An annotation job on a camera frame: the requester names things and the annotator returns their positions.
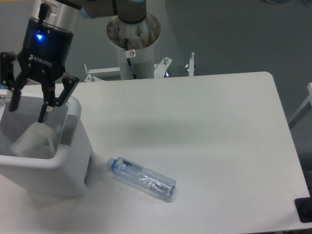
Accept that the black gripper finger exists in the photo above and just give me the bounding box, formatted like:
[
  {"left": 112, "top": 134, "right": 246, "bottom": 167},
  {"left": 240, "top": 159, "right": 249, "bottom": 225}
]
[
  {"left": 0, "top": 52, "right": 33, "bottom": 112},
  {"left": 38, "top": 70, "right": 79, "bottom": 123}
]

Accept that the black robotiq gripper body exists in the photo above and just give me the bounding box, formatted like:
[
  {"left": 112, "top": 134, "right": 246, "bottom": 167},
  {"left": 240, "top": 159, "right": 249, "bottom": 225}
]
[{"left": 18, "top": 18, "right": 74, "bottom": 83}]

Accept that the clear plastic water bottle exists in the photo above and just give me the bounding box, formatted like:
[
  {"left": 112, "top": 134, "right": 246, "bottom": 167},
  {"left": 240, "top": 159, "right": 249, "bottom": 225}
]
[{"left": 107, "top": 157, "right": 176, "bottom": 201}]

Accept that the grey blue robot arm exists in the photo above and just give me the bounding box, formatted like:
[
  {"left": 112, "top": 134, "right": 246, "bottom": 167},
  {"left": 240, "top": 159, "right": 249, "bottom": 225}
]
[{"left": 0, "top": 0, "right": 147, "bottom": 123}]

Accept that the white trash can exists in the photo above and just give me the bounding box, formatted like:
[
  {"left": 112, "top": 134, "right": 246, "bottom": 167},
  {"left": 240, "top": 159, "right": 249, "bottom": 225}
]
[{"left": 0, "top": 89, "right": 93, "bottom": 196}]

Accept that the black clamp at table edge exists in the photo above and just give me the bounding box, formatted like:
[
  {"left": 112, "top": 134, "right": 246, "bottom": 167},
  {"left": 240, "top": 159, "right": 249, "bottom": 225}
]
[{"left": 294, "top": 197, "right": 312, "bottom": 223}]

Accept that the white left floor bracket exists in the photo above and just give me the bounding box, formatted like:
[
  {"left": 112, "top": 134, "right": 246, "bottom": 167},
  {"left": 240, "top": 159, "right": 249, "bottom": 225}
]
[{"left": 84, "top": 63, "right": 121, "bottom": 82}]

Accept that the white floor bracket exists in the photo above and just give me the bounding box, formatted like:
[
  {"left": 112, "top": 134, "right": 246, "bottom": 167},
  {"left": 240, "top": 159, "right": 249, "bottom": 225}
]
[
  {"left": 185, "top": 52, "right": 195, "bottom": 77},
  {"left": 84, "top": 63, "right": 121, "bottom": 82},
  {"left": 154, "top": 57, "right": 173, "bottom": 78}
]

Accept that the black cable on pedestal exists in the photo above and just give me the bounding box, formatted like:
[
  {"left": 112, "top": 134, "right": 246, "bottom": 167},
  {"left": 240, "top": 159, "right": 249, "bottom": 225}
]
[{"left": 123, "top": 38, "right": 138, "bottom": 80}]

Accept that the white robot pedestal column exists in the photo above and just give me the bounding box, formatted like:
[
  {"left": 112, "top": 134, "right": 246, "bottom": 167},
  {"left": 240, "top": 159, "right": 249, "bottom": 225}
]
[{"left": 107, "top": 13, "right": 161, "bottom": 80}]

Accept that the white middle floor bracket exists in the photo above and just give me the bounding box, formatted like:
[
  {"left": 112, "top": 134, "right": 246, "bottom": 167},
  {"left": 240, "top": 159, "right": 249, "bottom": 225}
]
[{"left": 154, "top": 57, "right": 173, "bottom": 78}]

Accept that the white right floor bracket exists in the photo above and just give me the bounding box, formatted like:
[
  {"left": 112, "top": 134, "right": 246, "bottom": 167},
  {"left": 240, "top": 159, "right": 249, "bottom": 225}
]
[{"left": 185, "top": 52, "right": 195, "bottom": 77}]

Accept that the white frame at right edge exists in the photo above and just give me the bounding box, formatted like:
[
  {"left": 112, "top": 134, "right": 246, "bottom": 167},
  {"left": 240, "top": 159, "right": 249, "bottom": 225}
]
[{"left": 288, "top": 82, "right": 312, "bottom": 130}]

